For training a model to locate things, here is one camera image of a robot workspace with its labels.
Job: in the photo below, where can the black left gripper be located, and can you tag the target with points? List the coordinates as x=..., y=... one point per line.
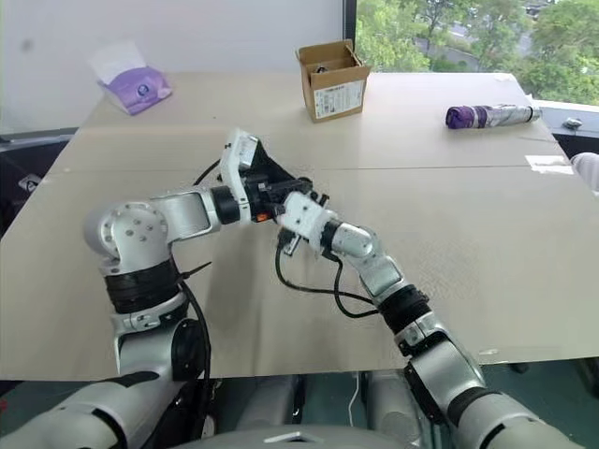
x=262, y=196

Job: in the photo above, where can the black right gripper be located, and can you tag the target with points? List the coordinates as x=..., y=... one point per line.
x=281, y=235

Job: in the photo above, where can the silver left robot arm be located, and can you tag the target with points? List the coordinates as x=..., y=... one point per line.
x=140, y=229

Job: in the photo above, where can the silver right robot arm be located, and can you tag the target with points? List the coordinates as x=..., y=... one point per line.
x=440, y=365

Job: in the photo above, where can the black zip tie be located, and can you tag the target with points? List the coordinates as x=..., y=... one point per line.
x=194, y=271

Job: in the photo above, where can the open cardboard box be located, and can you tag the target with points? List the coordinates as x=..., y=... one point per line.
x=334, y=89

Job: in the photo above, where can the grey rounded robot part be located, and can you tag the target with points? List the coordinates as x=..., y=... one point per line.
x=390, y=407
x=269, y=397

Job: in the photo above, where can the purple tissue pack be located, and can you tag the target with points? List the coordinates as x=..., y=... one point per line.
x=135, y=89

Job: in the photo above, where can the grey robot torso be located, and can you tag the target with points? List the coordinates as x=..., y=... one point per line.
x=309, y=430

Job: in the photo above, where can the folded purple silver umbrella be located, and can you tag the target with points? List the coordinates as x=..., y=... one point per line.
x=491, y=116

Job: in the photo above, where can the white tape patch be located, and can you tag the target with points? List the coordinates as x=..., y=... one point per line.
x=550, y=164

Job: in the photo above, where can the black item with white label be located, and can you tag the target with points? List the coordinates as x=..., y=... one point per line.
x=28, y=182

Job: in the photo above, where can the small grey crumpled object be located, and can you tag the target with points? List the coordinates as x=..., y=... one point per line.
x=573, y=123

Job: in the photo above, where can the white rounded object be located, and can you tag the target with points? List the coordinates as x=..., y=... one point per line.
x=587, y=170

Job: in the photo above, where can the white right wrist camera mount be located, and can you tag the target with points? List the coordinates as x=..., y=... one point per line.
x=304, y=215

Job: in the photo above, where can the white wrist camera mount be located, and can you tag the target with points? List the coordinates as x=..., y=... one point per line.
x=236, y=159
x=304, y=215

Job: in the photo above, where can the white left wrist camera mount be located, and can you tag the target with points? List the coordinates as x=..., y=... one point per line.
x=236, y=159

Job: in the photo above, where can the dark window frame post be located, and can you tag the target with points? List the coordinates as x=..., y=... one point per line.
x=350, y=35

